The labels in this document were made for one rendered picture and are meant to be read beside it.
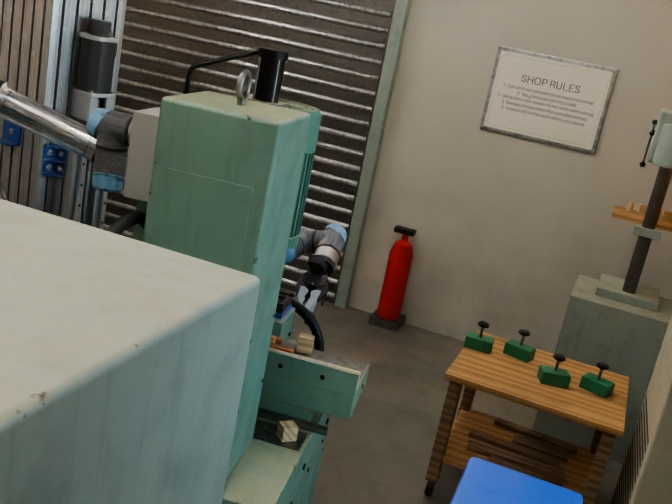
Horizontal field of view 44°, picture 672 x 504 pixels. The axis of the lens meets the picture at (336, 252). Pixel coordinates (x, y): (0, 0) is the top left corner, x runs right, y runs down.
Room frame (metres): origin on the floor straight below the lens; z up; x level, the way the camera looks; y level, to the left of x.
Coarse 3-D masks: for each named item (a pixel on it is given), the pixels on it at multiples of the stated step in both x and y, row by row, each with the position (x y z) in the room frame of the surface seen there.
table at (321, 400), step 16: (320, 352) 1.91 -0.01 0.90; (352, 368) 1.86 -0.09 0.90; (368, 368) 1.90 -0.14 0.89; (272, 384) 1.73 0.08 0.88; (288, 384) 1.72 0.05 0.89; (304, 384) 1.72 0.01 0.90; (288, 400) 1.72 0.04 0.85; (304, 400) 1.72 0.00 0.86; (320, 400) 1.71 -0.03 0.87; (336, 400) 1.71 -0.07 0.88; (352, 400) 1.70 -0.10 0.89; (336, 416) 1.70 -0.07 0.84
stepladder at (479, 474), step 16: (480, 464) 1.02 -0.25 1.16; (496, 464) 1.04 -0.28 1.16; (464, 480) 0.97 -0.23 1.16; (480, 480) 0.98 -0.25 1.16; (496, 480) 0.99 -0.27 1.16; (512, 480) 1.00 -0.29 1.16; (528, 480) 1.01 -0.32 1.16; (464, 496) 0.93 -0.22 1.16; (480, 496) 0.94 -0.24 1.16; (496, 496) 0.95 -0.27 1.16; (512, 496) 0.96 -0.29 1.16; (528, 496) 0.96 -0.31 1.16; (544, 496) 0.97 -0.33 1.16; (560, 496) 0.98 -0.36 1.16; (576, 496) 0.99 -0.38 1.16
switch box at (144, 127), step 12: (156, 108) 1.53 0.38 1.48; (132, 120) 1.45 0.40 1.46; (144, 120) 1.45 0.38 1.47; (156, 120) 1.45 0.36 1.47; (132, 132) 1.45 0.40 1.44; (144, 132) 1.45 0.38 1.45; (156, 132) 1.45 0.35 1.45; (132, 144) 1.45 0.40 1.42; (144, 144) 1.45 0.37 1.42; (132, 156) 1.45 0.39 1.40; (144, 156) 1.45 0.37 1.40; (132, 168) 1.45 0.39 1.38; (144, 168) 1.45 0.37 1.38; (132, 180) 1.45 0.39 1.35; (144, 180) 1.45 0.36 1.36; (132, 192) 1.45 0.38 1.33; (144, 192) 1.45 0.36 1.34
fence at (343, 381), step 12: (276, 360) 1.73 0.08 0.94; (288, 360) 1.73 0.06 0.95; (300, 360) 1.72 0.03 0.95; (276, 372) 1.73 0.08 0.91; (288, 372) 1.73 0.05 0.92; (300, 372) 1.72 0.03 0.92; (312, 372) 1.72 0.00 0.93; (324, 372) 1.71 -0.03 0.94; (336, 372) 1.71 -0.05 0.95; (348, 372) 1.71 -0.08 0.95; (312, 384) 1.72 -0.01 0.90; (324, 384) 1.71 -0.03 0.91; (336, 384) 1.71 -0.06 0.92; (348, 384) 1.70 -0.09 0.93
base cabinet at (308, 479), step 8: (320, 440) 1.83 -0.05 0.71; (320, 448) 1.86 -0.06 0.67; (312, 456) 1.75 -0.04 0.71; (320, 456) 1.87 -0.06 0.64; (312, 464) 1.77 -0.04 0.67; (304, 472) 1.67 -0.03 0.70; (312, 472) 1.79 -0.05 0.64; (304, 480) 1.70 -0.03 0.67; (312, 480) 1.82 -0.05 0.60; (296, 488) 1.60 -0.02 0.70; (304, 488) 1.71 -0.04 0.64; (312, 488) 1.85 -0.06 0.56; (296, 496) 1.63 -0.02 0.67; (304, 496) 1.73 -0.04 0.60; (312, 496) 1.88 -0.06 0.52
